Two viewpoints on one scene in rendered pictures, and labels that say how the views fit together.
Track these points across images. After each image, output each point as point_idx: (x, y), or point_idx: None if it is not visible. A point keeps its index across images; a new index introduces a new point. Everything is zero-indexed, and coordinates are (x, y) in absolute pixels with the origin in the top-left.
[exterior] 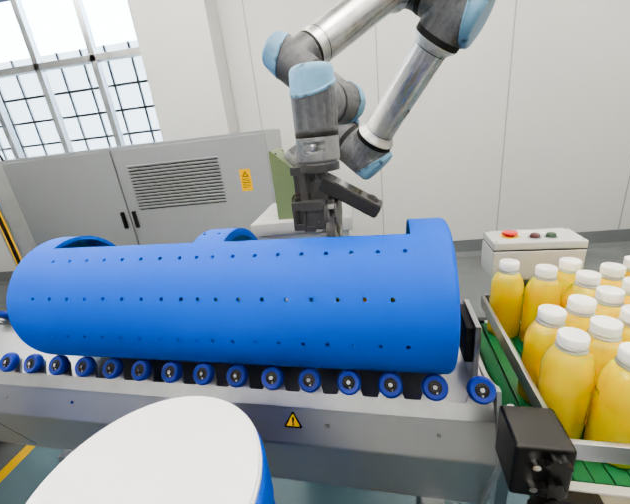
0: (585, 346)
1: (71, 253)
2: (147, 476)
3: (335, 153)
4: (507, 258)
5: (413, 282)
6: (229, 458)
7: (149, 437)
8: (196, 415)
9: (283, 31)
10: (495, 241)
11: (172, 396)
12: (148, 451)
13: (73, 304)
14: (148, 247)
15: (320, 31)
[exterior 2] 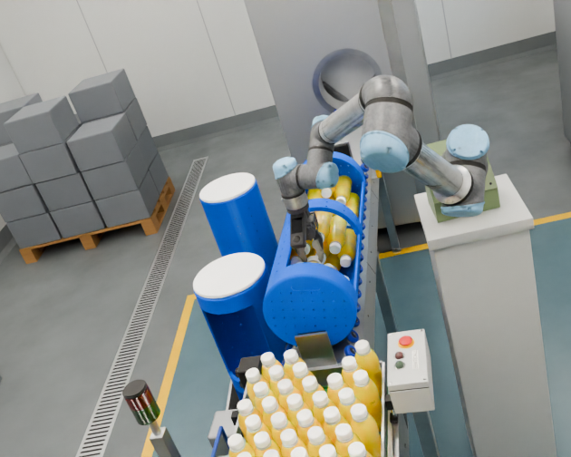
0: (261, 361)
1: None
2: (230, 272)
3: (288, 207)
4: (367, 344)
5: (267, 285)
6: (234, 286)
7: (245, 265)
8: (253, 270)
9: (319, 117)
10: (391, 334)
11: None
12: (239, 267)
13: None
14: None
15: (321, 128)
